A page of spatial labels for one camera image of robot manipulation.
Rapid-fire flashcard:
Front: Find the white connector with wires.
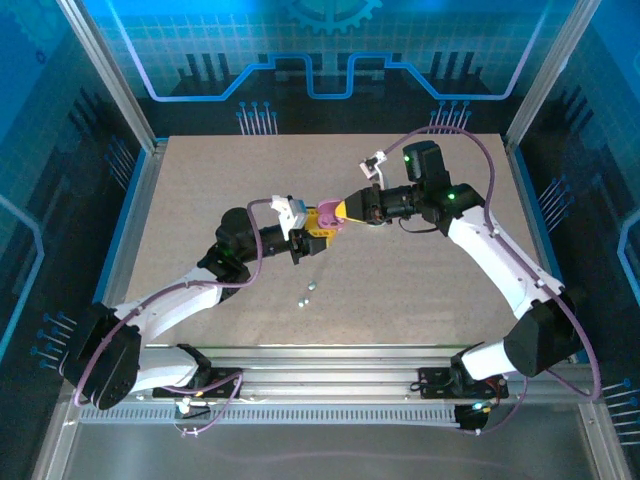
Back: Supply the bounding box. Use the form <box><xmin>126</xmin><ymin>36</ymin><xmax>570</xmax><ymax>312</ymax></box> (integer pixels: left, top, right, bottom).
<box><xmin>172</xmin><ymin>384</ymin><xmax>224</xmax><ymax>421</ymax></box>

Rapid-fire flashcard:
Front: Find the aluminium frame post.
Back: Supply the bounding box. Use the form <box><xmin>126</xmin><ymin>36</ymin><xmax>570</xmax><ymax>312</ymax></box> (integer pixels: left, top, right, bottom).
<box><xmin>503</xmin><ymin>0</ymin><xmax>603</xmax><ymax>154</ymax></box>
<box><xmin>56</xmin><ymin>0</ymin><xmax>170</xmax><ymax>154</ymax></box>

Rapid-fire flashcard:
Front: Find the aluminium frame beam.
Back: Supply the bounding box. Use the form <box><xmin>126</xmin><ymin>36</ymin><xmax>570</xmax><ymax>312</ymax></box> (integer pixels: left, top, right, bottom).
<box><xmin>67</xmin><ymin>344</ymin><xmax>601</xmax><ymax>407</ymax></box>

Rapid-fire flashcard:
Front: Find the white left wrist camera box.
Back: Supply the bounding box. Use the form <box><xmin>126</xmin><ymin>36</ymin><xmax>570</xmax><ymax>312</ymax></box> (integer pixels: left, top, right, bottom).
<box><xmin>269</xmin><ymin>193</ymin><xmax>309</xmax><ymax>241</ymax></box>

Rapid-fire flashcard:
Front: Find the grey metal sheet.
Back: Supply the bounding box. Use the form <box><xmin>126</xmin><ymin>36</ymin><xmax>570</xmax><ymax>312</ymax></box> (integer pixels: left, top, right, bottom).
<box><xmin>29</xmin><ymin>387</ymin><xmax>634</xmax><ymax>480</ymax></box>

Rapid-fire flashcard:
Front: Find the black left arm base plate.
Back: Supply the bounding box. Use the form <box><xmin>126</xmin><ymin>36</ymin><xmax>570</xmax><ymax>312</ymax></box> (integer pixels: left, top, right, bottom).
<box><xmin>152</xmin><ymin>367</ymin><xmax>242</xmax><ymax>400</ymax></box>

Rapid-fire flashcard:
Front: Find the black control box with lights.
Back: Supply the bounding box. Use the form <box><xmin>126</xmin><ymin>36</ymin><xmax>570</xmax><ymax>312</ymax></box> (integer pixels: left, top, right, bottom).
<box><xmin>453</xmin><ymin>401</ymin><xmax>490</xmax><ymax>435</ymax></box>

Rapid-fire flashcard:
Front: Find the slotted grey cable duct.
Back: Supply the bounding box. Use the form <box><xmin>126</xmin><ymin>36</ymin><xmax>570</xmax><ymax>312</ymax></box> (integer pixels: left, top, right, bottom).
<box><xmin>79</xmin><ymin>407</ymin><xmax>461</xmax><ymax>426</ymax></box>

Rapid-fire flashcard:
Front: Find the purple earbud charging case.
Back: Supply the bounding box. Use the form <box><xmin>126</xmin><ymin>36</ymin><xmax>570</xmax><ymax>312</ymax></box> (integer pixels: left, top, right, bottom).
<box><xmin>316</xmin><ymin>198</ymin><xmax>347</xmax><ymax>232</ymax></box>

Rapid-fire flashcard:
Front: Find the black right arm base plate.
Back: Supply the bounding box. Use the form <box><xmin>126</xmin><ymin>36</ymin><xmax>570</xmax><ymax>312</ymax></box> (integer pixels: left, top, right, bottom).
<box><xmin>418</xmin><ymin>367</ymin><xmax>510</xmax><ymax>400</ymax></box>

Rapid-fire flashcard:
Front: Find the aluminium table side rail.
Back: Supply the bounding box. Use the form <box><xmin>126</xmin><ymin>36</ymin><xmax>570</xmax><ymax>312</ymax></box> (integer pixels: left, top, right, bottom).
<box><xmin>504</xmin><ymin>139</ymin><xmax>589</xmax><ymax>364</ymax></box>
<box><xmin>82</xmin><ymin>141</ymin><xmax>170</xmax><ymax>364</ymax></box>

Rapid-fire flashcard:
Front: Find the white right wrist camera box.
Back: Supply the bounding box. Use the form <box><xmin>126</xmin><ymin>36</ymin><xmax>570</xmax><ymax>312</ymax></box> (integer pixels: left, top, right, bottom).
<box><xmin>357</xmin><ymin>151</ymin><xmax>392</xmax><ymax>190</ymax></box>

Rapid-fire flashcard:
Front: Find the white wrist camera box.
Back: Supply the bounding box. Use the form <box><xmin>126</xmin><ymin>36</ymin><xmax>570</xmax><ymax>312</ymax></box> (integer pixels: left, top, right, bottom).
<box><xmin>269</xmin><ymin>193</ymin><xmax>309</xmax><ymax>241</ymax></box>
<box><xmin>357</xmin><ymin>151</ymin><xmax>392</xmax><ymax>190</ymax></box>

